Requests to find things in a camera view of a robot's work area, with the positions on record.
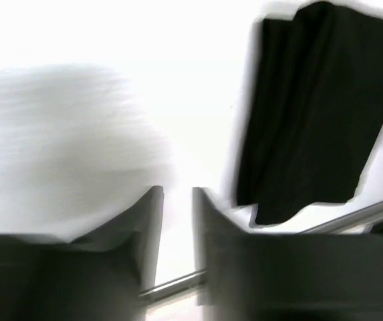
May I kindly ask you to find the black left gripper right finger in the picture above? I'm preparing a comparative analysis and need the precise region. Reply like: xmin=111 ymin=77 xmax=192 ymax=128
xmin=193 ymin=188 xmax=383 ymax=320

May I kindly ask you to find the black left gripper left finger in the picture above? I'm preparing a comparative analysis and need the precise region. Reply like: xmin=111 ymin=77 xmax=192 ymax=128
xmin=0 ymin=186 xmax=164 ymax=320

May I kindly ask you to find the black skirt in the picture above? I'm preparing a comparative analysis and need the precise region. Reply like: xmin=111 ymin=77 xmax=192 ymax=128
xmin=235 ymin=1 xmax=383 ymax=225

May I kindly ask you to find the aluminium table frame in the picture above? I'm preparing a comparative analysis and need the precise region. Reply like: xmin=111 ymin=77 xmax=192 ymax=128
xmin=139 ymin=201 xmax=383 ymax=304

